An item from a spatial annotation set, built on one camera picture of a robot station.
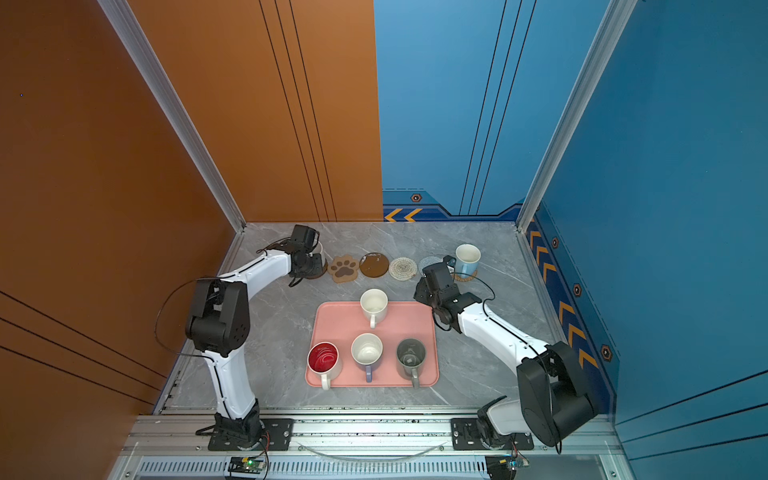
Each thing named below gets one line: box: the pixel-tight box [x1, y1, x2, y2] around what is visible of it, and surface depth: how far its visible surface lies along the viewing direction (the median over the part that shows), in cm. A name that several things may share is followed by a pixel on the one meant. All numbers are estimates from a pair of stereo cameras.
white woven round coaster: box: [388, 257, 418, 281], surface depth 107 cm
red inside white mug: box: [307, 341, 343, 391], surface depth 81 cm
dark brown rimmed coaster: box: [359, 252, 390, 278], surface depth 108 cm
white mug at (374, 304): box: [360, 288, 389, 329], surface depth 90 cm
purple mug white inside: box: [351, 332, 384, 383], surface depth 82 cm
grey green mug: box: [396, 338, 427, 390], surface depth 79 cm
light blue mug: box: [455, 243, 482, 279], surface depth 101 cm
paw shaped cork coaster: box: [327, 254, 359, 283], surface depth 108 cm
